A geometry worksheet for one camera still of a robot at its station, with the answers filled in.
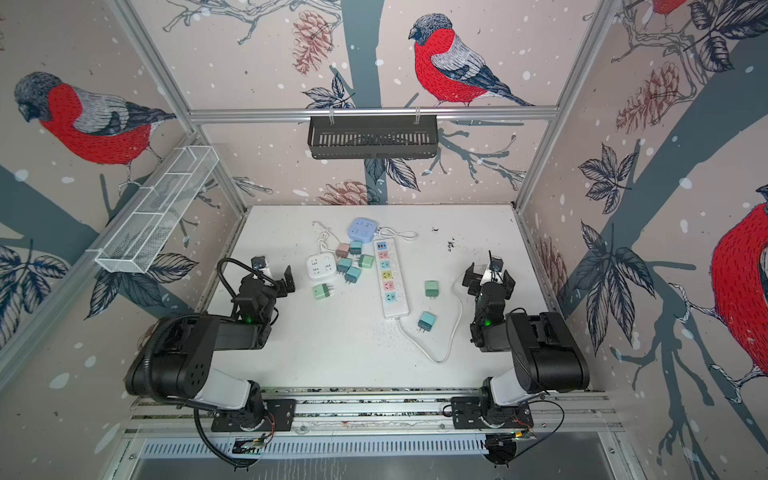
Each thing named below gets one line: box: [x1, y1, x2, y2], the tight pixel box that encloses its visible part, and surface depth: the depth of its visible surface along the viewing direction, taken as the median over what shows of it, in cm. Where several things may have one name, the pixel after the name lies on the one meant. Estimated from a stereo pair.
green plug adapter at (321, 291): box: [313, 283, 330, 300], surface depth 97 cm
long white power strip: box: [373, 238, 411, 319], surface depth 99 cm
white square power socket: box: [306, 252, 337, 281], surface depth 102 cm
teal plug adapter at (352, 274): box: [344, 266, 362, 285], surface depth 100 cm
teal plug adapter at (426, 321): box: [417, 311, 436, 333], surface depth 90 cm
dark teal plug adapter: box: [350, 240, 362, 255], surface depth 109 cm
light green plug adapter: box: [358, 254, 374, 269], surface depth 105 cm
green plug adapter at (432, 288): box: [425, 280, 439, 299], surface depth 100 cm
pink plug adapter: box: [336, 243, 351, 258], surface depth 109 cm
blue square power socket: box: [348, 218, 378, 243], surface depth 113 cm
